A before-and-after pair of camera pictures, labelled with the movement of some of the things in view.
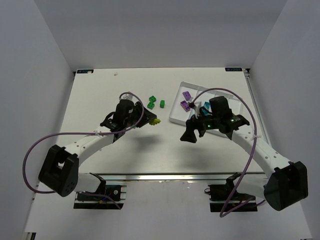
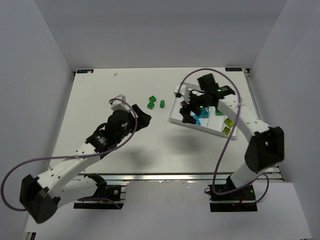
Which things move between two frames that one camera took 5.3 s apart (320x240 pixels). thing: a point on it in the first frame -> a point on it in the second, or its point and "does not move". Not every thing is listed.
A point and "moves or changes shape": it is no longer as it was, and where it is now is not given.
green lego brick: x=150 y=105 does not move
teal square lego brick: x=205 y=112 does not move
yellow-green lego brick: x=155 y=122 moves or changes shape
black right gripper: x=200 y=125 -> x=191 y=104
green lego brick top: x=152 y=99 does not move
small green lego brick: x=162 y=104 does not move
